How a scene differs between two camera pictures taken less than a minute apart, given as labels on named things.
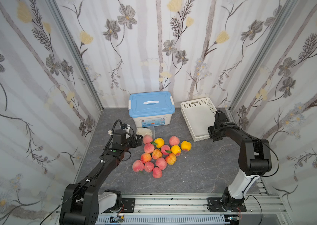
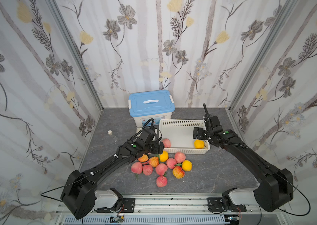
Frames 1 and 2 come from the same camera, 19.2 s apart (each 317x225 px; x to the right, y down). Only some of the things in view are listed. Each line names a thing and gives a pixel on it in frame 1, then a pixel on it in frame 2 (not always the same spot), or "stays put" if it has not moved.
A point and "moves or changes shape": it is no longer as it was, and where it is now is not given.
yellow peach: x=176 y=150 → x=187 y=165
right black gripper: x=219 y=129 → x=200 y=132
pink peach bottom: x=157 y=172 → x=161 y=181
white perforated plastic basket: x=200 y=114 → x=180 y=132
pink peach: x=165 y=149 → x=170 y=163
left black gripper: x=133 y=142 → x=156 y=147
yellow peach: x=185 y=146 → x=199 y=144
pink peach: x=161 y=163 → x=161 y=168
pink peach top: x=147 y=138 moves or changes shape
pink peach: x=174 y=140 → x=179 y=157
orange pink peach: x=146 y=157 stays put
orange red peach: x=171 y=159 → x=178 y=172
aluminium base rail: x=265 y=208 stays put
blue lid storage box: x=151 y=108 stays put
